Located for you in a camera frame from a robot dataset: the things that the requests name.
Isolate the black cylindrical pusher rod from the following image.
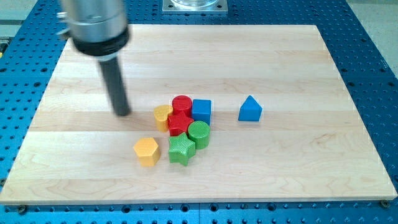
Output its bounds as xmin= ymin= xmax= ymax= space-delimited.
xmin=99 ymin=57 xmax=131 ymax=116

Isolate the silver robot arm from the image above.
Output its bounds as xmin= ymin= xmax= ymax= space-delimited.
xmin=57 ymin=0 xmax=131 ymax=116

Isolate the yellow heart block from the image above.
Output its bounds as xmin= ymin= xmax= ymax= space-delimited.
xmin=153 ymin=105 xmax=173 ymax=133

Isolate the red cylinder block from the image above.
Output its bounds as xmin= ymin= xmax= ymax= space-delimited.
xmin=172 ymin=95 xmax=193 ymax=117

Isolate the blue perforated metal table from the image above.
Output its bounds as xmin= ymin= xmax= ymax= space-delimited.
xmin=1 ymin=0 xmax=397 ymax=223

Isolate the red star block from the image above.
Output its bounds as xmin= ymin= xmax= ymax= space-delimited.
xmin=168 ymin=113 xmax=194 ymax=136

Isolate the yellow hexagon block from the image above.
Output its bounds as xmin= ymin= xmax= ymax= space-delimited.
xmin=133 ymin=138 xmax=161 ymax=167

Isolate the blue cube block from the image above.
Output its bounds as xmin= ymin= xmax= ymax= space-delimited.
xmin=192 ymin=99 xmax=211 ymax=125

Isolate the green star block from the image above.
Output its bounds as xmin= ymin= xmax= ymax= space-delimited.
xmin=169 ymin=132 xmax=196 ymax=166

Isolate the green cylinder block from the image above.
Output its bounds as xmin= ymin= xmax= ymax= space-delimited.
xmin=188 ymin=121 xmax=210 ymax=149

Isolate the wooden board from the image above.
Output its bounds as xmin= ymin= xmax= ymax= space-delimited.
xmin=1 ymin=24 xmax=397 ymax=205

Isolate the blue triangular prism block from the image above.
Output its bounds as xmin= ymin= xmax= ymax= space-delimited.
xmin=238 ymin=95 xmax=263 ymax=122

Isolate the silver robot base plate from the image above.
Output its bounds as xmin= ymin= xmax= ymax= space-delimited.
xmin=162 ymin=0 xmax=228 ymax=14

